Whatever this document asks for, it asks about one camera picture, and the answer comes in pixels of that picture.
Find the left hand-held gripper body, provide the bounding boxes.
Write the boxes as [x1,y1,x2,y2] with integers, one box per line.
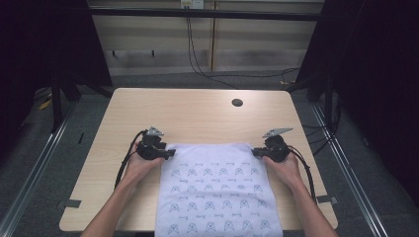
[135,125,169,162]

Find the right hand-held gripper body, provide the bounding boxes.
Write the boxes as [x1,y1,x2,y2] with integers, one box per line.
[262,126,293,164]

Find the white patterned cloth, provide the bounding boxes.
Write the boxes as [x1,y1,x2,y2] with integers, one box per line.
[153,142,285,237]

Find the person's left hand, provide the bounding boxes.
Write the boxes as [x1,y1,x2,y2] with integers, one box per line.
[123,141,166,188]

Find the person's right hand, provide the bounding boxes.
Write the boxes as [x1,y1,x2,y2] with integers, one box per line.
[262,151,302,193]

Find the black metal stand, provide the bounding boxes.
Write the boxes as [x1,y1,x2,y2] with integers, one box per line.
[48,73,115,134]
[286,73,334,127]

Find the black curtain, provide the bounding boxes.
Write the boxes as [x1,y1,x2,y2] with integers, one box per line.
[0,0,114,159]
[295,0,419,198]

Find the black horizontal bar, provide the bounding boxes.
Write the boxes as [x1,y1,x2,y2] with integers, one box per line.
[88,7,325,23]

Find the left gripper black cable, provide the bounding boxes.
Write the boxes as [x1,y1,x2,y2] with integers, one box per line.
[114,129,148,191]

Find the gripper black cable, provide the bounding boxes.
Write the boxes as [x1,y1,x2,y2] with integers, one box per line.
[114,129,148,191]
[286,144,318,202]

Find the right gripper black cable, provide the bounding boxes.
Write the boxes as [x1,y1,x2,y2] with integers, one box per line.
[286,144,318,202]

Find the black floor cables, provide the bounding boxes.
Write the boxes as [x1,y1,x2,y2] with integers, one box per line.
[301,92,344,156]

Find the aluminium floor rail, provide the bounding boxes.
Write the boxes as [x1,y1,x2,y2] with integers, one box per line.
[310,103,390,237]
[0,103,78,237]

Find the black hanging wall cable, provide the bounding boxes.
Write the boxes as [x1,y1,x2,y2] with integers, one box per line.
[186,16,301,90]

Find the white wall outlet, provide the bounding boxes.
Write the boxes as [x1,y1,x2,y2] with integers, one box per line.
[180,0,206,10]

